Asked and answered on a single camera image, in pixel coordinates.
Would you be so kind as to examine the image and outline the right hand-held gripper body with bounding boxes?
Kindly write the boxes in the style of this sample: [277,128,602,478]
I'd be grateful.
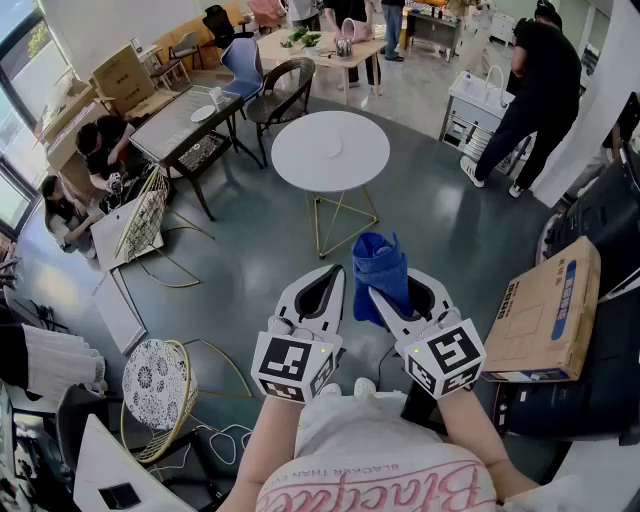
[394,308,488,401]

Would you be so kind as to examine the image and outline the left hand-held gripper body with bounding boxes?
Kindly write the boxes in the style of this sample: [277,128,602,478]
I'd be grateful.
[251,315,347,404]

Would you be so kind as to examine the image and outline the blue cloth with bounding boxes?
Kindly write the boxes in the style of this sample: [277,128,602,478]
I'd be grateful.
[351,232,409,329]

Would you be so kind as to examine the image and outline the person's right forearm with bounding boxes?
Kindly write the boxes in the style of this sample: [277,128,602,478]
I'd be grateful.
[438,382,544,501]

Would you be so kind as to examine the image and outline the person's left forearm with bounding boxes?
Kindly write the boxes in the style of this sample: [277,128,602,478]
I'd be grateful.
[214,394,307,512]

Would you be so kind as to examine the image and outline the large cardboard box blue print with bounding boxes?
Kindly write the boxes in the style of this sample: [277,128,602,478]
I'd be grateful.
[481,235,602,384]

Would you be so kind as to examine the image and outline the person's white printed shirt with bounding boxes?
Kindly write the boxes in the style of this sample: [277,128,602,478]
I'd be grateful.
[254,391,589,512]

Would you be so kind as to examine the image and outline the floral cushion gold chair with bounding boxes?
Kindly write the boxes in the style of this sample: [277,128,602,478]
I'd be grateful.
[119,338,200,465]

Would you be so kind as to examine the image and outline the white round table gold legs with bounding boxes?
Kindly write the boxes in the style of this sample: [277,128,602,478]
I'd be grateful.
[269,109,392,260]

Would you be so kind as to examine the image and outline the black sofa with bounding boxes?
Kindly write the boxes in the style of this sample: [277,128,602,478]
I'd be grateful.
[499,149,640,446]

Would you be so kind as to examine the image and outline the white framed panel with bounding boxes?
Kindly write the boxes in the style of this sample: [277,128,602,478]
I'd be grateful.
[92,267,149,356]

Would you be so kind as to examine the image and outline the brown wicker chair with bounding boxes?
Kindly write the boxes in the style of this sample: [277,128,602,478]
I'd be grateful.
[246,56,317,169]

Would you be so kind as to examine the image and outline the white desk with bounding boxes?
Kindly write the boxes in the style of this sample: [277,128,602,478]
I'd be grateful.
[73,413,201,512]

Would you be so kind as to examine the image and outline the white flat board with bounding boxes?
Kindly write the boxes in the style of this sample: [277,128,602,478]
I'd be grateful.
[89,197,165,274]

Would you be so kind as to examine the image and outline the black glass-top table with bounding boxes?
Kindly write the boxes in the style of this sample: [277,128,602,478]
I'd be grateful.
[128,84,246,222]

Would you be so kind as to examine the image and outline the black smartphone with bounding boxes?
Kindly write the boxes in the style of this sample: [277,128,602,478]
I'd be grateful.
[98,481,141,510]

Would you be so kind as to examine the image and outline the white curved faucet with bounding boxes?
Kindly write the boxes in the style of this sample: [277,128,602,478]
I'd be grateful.
[483,64,509,109]

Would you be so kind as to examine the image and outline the white pleated fabric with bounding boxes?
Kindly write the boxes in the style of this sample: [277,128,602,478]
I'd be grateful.
[22,323,107,409]

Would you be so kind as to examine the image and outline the light wooden table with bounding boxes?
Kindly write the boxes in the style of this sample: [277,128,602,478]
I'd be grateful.
[256,27,389,105]

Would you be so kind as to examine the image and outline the flattened cardboard sheet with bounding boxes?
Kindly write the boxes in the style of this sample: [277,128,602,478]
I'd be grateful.
[124,89,181,121]

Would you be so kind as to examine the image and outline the blue plastic chair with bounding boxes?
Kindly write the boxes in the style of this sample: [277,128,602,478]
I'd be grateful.
[219,38,266,109]

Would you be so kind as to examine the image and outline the open cardboard box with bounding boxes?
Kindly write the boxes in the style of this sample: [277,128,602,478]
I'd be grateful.
[47,124,109,201]

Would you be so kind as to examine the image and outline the pink bucket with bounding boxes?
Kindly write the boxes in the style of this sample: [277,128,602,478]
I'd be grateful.
[339,17,374,44]

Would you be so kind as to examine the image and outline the wooden chair grey seat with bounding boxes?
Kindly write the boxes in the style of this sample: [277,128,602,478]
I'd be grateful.
[167,32,204,72]

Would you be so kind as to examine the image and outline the tan sofa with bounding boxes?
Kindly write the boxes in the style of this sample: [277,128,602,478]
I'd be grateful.
[152,14,246,71]

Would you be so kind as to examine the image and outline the steel cabinet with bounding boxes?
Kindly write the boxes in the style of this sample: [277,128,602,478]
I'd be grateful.
[407,9,464,64]

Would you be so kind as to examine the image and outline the tall cardboard box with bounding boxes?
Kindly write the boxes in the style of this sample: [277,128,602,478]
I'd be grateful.
[89,43,157,119]

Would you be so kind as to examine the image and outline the black office chair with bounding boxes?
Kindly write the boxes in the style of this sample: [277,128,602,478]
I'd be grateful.
[202,4,255,49]

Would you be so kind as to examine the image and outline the white low cabinet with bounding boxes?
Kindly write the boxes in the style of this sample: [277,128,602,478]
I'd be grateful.
[489,12,517,44]

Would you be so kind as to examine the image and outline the pink armchair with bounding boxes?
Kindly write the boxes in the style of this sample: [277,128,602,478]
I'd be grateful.
[247,0,289,29]

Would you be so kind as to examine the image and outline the large glass window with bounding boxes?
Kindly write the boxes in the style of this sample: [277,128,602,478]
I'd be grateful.
[0,0,71,241]

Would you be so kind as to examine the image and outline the gold wire chair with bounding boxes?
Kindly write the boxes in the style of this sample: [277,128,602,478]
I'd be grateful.
[113,164,217,290]

